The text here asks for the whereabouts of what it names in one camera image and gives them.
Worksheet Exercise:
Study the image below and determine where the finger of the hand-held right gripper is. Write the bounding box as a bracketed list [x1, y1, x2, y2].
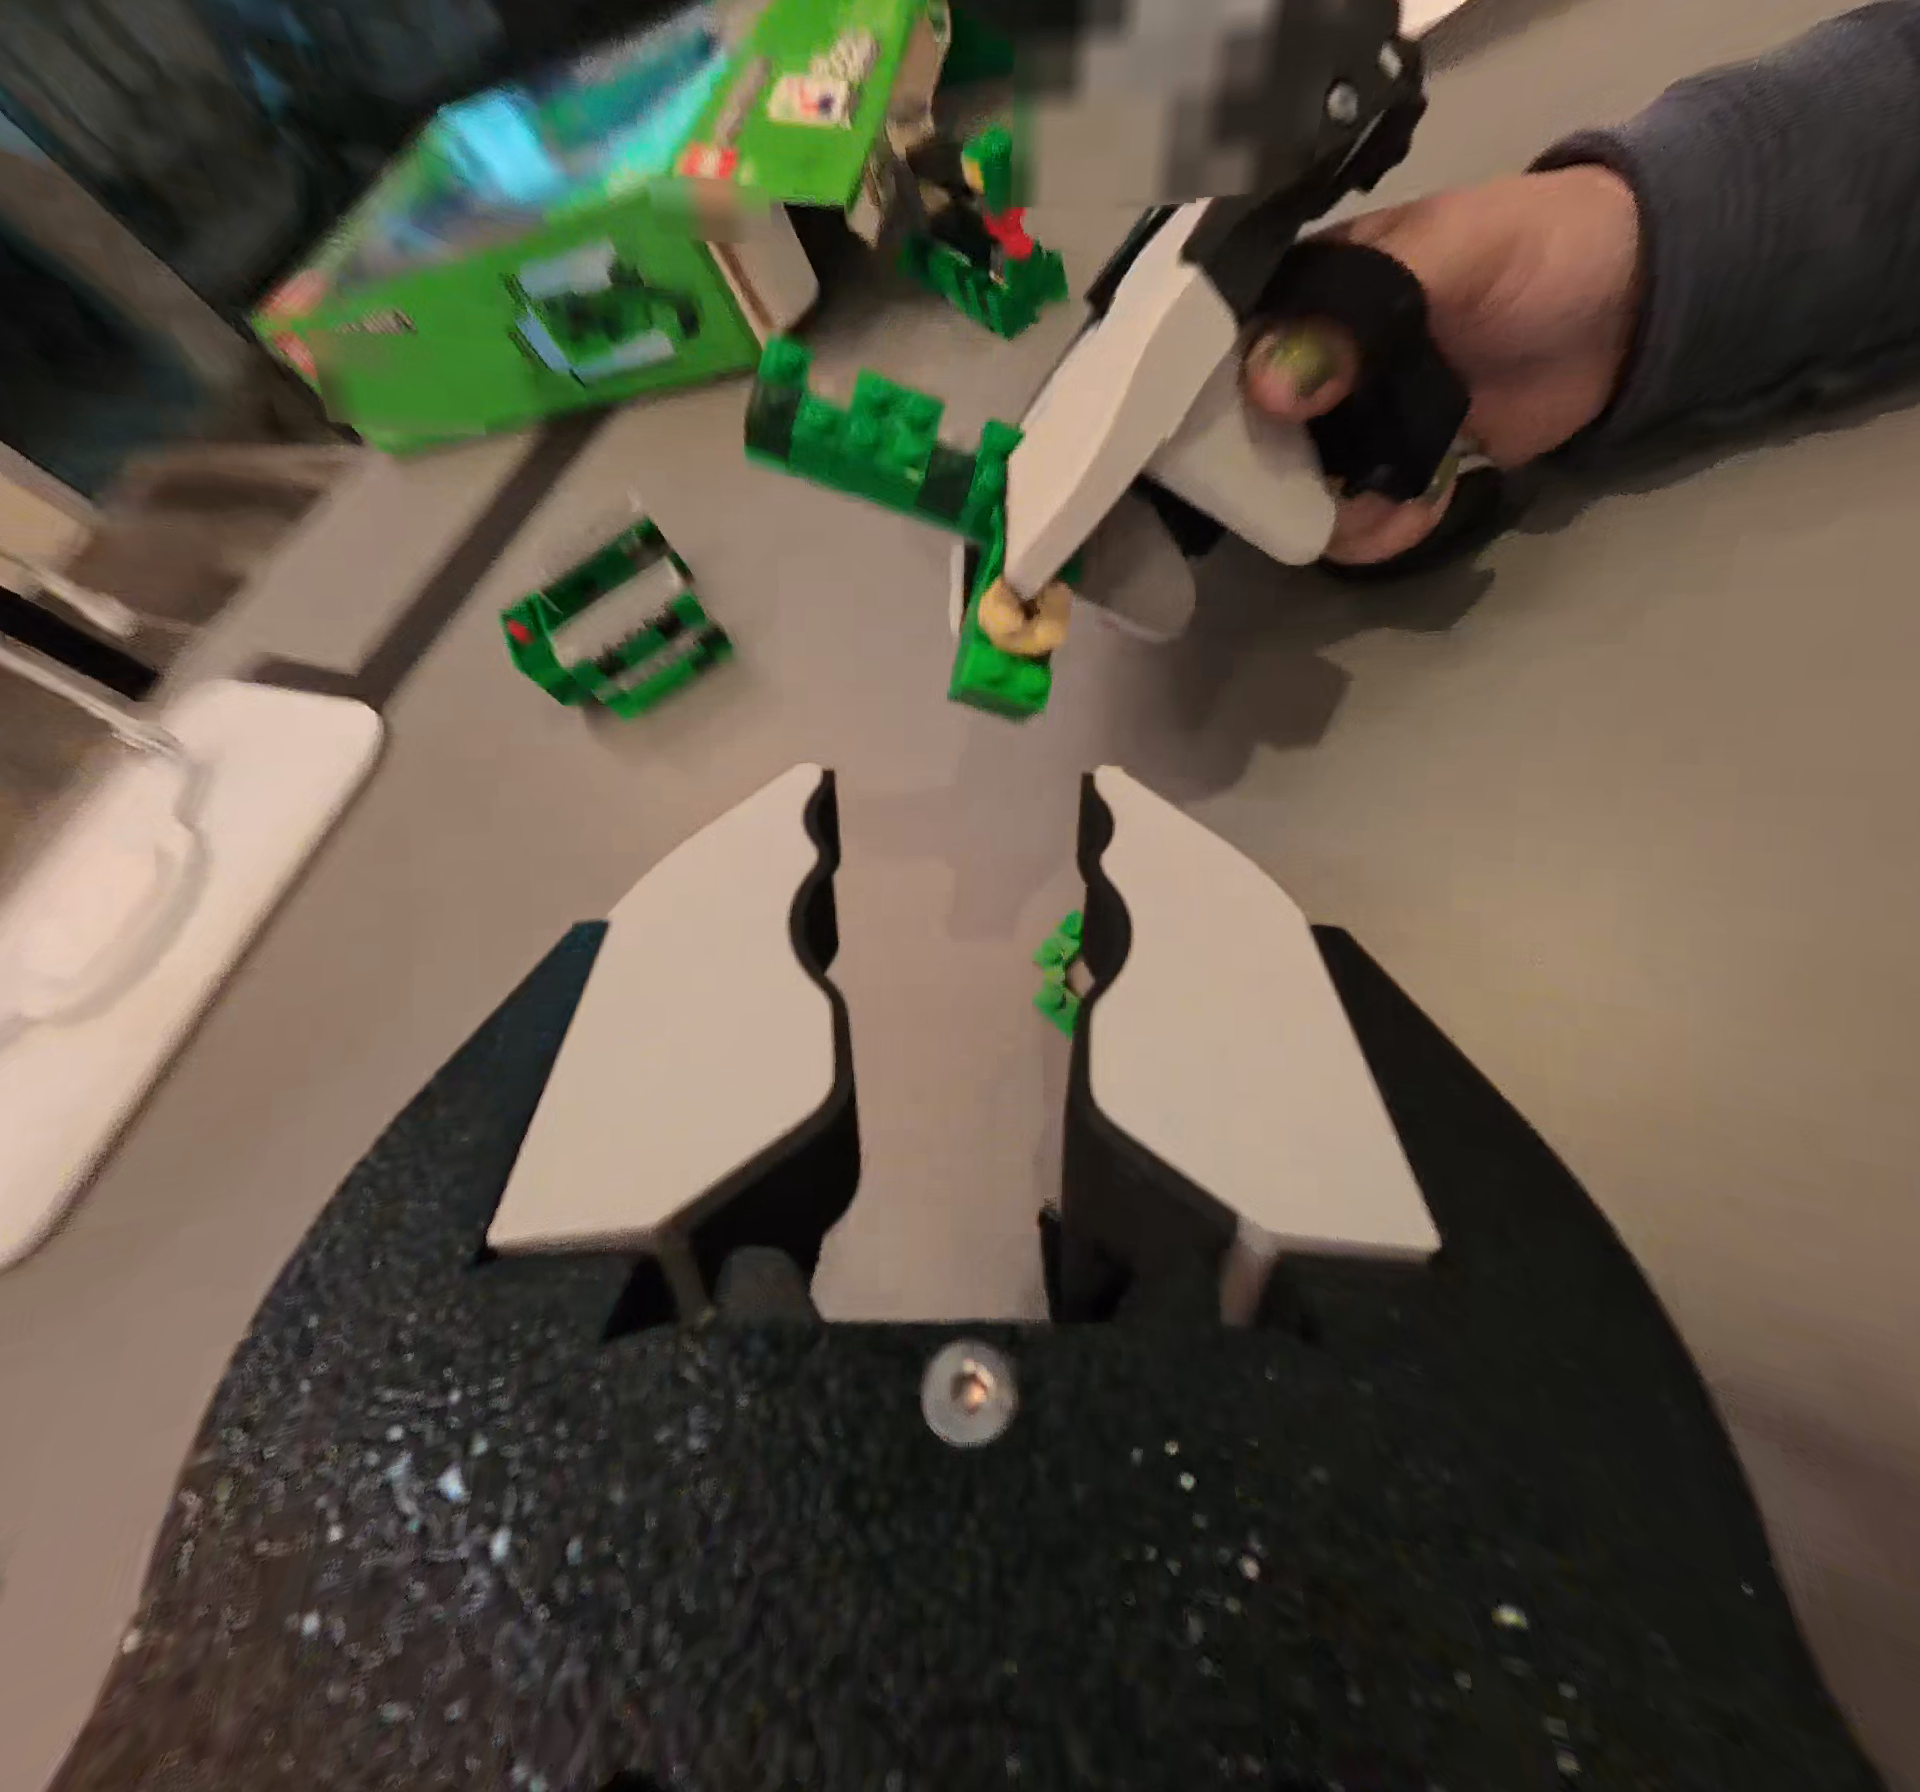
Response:
[996, 203, 1245, 595]
[1080, 394, 1340, 642]

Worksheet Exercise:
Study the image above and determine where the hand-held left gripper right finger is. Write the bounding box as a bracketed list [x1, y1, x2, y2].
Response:
[1040, 764, 1446, 1329]

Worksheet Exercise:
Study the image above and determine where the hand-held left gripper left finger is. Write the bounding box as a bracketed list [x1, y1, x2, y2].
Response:
[480, 764, 864, 1326]

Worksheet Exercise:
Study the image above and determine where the green brick build tan stud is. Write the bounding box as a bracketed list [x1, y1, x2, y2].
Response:
[942, 518, 1084, 724]

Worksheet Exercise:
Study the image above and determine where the green grey brick frame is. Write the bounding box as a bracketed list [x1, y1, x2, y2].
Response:
[498, 514, 736, 724]

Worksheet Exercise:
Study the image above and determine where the grey desk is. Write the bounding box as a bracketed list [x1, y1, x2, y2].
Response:
[0, 0, 1920, 1792]

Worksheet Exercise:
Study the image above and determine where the person's right hand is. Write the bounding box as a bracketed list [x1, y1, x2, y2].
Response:
[1240, 163, 1649, 570]

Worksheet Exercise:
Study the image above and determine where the green brick build red piece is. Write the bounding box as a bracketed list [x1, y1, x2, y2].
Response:
[897, 127, 1070, 341]

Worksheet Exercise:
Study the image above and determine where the small green studded brick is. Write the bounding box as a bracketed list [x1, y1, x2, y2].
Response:
[1027, 908, 1091, 1037]

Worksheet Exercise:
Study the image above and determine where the white monitor base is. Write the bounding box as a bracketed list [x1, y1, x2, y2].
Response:
[0, 678, 386, 1270]

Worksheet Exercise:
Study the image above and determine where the green cardboard toy box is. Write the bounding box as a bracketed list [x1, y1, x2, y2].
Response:
[246, 0, 941, 458]

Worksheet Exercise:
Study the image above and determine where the dark monitor screen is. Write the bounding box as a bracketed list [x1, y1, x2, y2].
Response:
[0, 0, 504, 504]

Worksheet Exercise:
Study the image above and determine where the green stepped brick wall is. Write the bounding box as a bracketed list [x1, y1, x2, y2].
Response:
[740, 334, 1025, 540]

